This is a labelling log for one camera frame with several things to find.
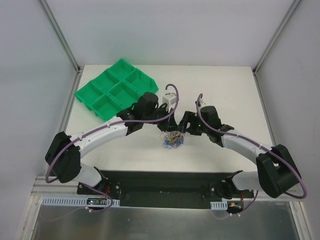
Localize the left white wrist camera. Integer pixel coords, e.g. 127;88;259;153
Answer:
162;92;177;112

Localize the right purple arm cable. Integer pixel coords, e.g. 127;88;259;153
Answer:
195;93;308;220

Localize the white cable duct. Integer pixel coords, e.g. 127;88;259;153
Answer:
42;196;120;208
210;201;228;211

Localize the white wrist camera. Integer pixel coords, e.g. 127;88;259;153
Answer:
197;98;207;107
162;92;177;112

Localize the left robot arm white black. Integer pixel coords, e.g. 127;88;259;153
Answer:
45;92;179;195

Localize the left aluminium frame post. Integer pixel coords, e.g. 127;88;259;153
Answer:
37;0;81;73

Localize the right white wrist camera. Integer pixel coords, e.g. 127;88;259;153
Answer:
197;98;207;107

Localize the right aluminium frame post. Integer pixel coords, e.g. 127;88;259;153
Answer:
252;0;303;76

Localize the coloured wire bundle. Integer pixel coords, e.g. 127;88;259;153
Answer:
158;131;186;151

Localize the aluminium frame rail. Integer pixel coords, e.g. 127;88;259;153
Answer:
31;175;83;195

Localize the aluminium frame post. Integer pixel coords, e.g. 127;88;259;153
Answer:
37;0;81;73
252;0;303;76

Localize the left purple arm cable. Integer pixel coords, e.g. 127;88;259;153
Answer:
44;83;181;213

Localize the green compartment tray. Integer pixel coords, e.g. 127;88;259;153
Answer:
74;59;159;122

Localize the right white cable duct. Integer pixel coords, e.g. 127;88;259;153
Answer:
210;201;228;211

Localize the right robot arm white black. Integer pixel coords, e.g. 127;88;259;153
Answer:
178;106;301;198

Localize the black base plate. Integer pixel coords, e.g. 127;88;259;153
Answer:
74;169;261;208

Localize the left white cable duct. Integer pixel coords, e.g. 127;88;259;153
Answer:
42;196;120;208

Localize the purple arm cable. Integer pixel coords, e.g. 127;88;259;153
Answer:
195;93;308;220
44;83;181;213

